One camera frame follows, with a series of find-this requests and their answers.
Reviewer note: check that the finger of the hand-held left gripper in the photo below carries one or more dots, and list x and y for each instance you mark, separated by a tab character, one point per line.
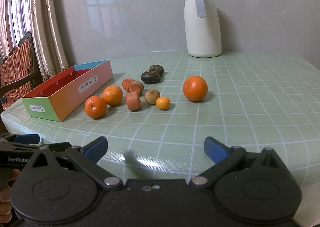
27	139
25	146

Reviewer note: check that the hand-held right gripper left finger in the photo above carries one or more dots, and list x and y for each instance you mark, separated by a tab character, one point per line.
96	149

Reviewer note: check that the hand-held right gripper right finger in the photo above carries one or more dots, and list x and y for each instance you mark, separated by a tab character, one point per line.
215	150

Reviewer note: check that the medium orange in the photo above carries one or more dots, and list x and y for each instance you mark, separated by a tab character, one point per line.
112	95
95	107

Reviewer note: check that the colourful cardboard box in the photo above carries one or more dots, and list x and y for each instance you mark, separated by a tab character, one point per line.
65	94

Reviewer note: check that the orange carrot piece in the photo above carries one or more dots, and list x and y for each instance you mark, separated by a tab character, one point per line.
137	86
126	83
133	101

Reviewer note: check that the large orange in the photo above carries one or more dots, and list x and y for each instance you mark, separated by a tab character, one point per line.
195	88

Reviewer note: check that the small kumquat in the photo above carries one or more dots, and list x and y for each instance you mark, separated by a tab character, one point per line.
163	103

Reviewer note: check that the brown longan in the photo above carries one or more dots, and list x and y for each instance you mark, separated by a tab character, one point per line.
152	96

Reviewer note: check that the dark water chestnut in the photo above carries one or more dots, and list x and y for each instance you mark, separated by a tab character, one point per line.
150	79
158	69

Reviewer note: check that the person's left hand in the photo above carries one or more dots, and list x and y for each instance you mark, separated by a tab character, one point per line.
5	202

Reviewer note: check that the wooden upholstered chair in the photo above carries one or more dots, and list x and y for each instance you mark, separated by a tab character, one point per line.
17	67

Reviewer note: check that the beige satin curtain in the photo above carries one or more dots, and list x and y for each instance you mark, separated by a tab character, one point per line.
47	29

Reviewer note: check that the white thermos jug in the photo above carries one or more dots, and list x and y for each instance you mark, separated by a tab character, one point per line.
202	29

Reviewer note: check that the sheer pink curtain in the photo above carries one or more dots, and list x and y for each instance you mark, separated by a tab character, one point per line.
3	17

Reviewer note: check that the wooden framed window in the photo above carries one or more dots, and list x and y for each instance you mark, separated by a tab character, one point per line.
18	5

